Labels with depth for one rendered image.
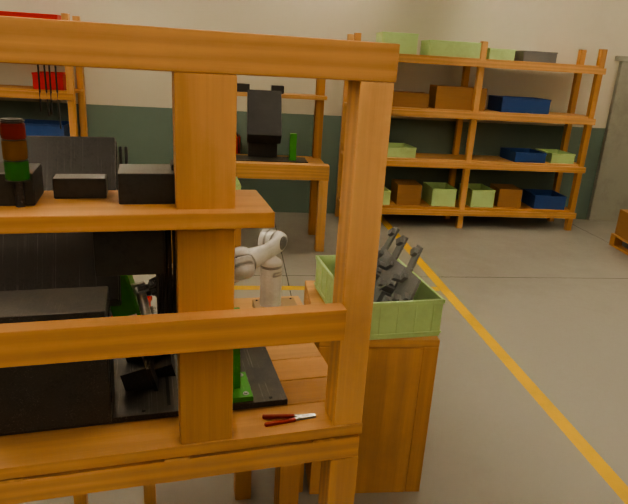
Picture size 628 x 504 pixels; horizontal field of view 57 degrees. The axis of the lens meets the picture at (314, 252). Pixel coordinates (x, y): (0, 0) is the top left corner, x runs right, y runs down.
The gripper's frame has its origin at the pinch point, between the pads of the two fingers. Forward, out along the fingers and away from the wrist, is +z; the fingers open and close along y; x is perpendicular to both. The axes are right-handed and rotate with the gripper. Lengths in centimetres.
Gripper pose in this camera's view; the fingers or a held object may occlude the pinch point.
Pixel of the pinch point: (143, 291)
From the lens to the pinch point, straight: 185.0
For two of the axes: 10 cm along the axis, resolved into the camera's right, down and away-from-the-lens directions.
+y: 0.5, -4.2, -9.1
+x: 3.2, 8.7, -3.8
